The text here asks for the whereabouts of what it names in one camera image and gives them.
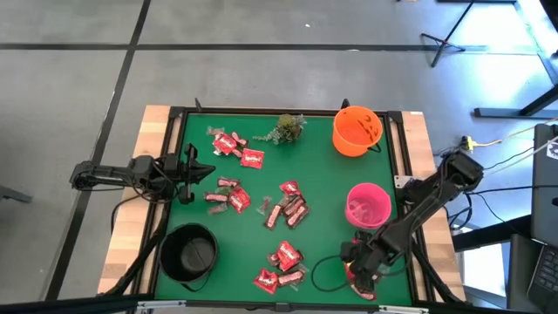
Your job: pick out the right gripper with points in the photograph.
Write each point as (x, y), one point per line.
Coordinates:
(372, 255)

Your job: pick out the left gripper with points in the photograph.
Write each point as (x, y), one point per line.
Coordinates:
(174, 172)

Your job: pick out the red Skittles bag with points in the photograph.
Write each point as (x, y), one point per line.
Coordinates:
(252, 158)
(287, 255)
(350, 272)
(266, 281)
(290, 188)
(225, 143)
(239, 200)

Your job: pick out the green candy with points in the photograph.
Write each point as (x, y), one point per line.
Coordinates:
(223, 190)

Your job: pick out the red candy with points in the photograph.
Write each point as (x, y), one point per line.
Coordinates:
(217, 209)
(264, 205)

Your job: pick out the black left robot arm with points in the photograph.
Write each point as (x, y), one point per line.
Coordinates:
(109, 173)

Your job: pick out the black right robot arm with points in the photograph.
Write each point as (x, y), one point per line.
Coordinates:
(436, 196)

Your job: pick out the silver aluminium extrusion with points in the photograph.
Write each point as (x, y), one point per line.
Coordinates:
(161, 304)
(403, 309)

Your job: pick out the pink plastic bucket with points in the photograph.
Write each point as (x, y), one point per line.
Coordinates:
(375, 194)

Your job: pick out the black jack-o-lantern bucket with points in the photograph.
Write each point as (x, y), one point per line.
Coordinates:
(174, 261)

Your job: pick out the green table mat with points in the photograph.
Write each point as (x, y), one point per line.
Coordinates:
(314, 174)

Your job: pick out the artificial succulent plant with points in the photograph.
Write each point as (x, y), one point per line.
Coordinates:
(287, 126)

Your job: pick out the black floor beam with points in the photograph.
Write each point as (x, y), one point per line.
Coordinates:
(488, 235)

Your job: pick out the orange jack-o-lantern bucket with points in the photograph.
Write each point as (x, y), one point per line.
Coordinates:
(349, 131)

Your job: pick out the dark grey side table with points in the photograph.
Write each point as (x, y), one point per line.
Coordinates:
(519, 270)

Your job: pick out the yellow power strip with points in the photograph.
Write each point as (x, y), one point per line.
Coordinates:
(469, 142)

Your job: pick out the grey furniture leg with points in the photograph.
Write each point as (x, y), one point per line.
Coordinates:
(13, 194)

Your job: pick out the black rig beam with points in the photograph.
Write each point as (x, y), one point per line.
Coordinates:
(65, 305)

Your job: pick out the black laptop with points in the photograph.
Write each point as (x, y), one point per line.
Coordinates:
(547, 275)

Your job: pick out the grey laptop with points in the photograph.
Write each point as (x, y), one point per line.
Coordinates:
(545, 196)

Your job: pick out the black tripod stand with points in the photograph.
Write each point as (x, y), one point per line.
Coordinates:
(444, 43)

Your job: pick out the black frame knob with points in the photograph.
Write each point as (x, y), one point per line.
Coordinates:
(345, 103)
(198, 104)

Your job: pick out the black table frame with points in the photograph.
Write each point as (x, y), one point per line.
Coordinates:
(261, 110)

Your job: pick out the silver metal bracket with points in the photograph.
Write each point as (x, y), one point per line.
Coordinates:
(402, 181)

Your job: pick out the black desk frame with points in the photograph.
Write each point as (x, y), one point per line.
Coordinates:
(501, 112)

